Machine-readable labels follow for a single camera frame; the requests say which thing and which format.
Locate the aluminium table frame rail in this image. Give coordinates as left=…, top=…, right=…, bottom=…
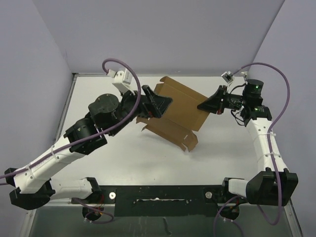
left=21, top=73, right=79, bottom=237

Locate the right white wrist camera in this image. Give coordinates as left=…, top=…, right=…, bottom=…
left=221, top=71, right=234, bottom=84

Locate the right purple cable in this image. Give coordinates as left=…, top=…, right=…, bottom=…
left=213, top=62, right=289, bottom=227

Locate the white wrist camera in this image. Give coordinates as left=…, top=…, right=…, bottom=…
left=107, top=69, right=132, bottom=94
left=221, top=71, right=234, bottom=84

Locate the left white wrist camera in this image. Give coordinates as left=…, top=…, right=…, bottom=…
left=107, top=69, right=132, bottom=94

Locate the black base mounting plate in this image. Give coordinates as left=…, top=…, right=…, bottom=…
left=83, top=185, right=233, bottom=217

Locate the brown cardboard paper box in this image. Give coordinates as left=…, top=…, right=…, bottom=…
left=136, top=76, right=209, bottom=152

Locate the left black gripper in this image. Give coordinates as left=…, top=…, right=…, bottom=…
left=107, top=83, right=172, bottom=136

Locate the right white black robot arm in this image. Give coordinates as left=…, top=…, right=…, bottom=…
left=197, top=79, right=298, bottom=206

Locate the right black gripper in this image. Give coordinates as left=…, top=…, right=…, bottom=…
left=197, top=85, right=247, bottom=116

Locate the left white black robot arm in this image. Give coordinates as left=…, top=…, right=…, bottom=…
left=4, top=85, right=173, bottom=210

